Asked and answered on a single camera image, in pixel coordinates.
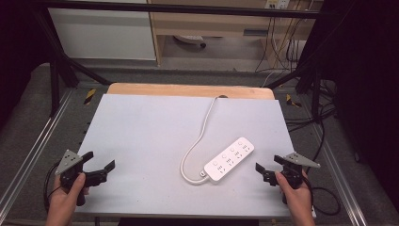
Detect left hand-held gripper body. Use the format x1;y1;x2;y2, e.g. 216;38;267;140
55;149;109;207

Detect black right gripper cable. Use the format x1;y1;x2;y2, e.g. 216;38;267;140
301;169;342;217

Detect person's left hand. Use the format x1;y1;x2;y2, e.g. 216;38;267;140
45;172;90;226

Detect white power strip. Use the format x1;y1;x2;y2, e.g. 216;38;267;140
202;137;255;183

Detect black metal frame bar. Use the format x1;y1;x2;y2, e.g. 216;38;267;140
31;0;326;21

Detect black floor cables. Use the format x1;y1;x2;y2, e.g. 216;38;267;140
283;79;338;177

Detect white power strip cable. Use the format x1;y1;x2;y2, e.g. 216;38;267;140
180;96;219;186

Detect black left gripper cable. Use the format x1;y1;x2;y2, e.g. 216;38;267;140
42;161;63;215

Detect black metal frame strut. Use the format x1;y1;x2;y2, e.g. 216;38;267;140
266;56;323;121
32;8;112;118

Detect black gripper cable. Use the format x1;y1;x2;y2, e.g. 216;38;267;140
301;169;342;217
42;161;63;215

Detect wooden desk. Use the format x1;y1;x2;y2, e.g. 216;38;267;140
147;0;325;68

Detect white cabinet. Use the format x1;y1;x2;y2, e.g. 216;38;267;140
47;0;157;61

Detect yellow black striped tape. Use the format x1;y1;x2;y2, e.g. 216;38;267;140
83;88;97;106
285;93;303;108

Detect black curtain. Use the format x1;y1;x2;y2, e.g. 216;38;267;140
0;0;53;130
305;0;399;208

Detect person's right hand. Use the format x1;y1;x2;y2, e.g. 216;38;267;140
274;169;315;226

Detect white wall socket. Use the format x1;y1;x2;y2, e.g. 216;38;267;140
263;0;291;10

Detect aluminium rail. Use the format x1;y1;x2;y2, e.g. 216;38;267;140
309;123;369;226
0;89;75;218

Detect white device under desk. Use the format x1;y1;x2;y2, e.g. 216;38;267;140
173;34;207;49

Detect wooden table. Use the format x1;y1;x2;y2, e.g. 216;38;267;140
106;82;276;101

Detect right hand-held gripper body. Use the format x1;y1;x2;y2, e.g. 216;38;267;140
263;152;322;205

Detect bundle of hanging cables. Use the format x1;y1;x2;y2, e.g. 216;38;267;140
254;8;310;74

